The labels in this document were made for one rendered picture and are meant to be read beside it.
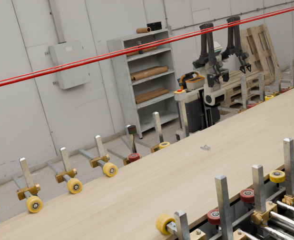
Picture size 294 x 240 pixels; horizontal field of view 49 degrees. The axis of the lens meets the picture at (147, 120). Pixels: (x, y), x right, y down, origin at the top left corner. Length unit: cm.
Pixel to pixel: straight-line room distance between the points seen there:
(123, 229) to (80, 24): 380
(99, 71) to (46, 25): 100
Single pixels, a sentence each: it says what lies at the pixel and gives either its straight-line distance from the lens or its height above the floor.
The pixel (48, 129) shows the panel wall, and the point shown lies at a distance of 493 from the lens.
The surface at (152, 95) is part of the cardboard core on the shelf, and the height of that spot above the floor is 57.
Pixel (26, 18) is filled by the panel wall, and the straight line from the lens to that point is 478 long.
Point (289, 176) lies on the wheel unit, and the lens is 180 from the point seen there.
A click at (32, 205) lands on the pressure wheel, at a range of 199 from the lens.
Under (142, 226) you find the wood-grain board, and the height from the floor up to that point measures 90.
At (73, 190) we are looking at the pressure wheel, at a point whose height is 93.
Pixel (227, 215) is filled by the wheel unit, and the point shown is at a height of 98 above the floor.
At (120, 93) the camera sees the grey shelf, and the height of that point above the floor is 71.
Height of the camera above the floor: 185
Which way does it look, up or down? 18 degrees down
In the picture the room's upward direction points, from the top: 11 degrees counter-clockwise
